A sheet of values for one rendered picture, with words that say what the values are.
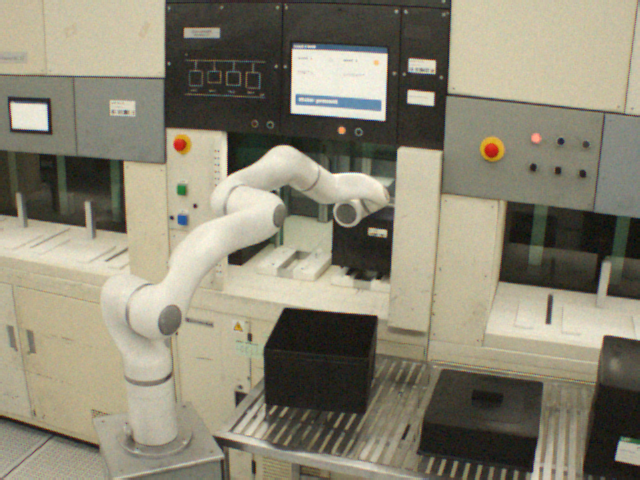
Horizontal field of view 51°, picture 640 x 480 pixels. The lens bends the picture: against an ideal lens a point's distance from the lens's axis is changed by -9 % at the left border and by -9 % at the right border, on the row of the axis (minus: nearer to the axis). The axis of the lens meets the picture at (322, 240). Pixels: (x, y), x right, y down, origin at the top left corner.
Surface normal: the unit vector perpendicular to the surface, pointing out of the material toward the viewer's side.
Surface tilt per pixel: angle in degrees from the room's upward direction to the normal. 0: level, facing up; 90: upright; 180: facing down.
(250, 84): 90
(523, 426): 0
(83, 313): 90
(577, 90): 90
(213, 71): 90
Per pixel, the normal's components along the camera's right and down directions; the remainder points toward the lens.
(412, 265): -0.32, 0.30
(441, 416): 0.03, -0.95
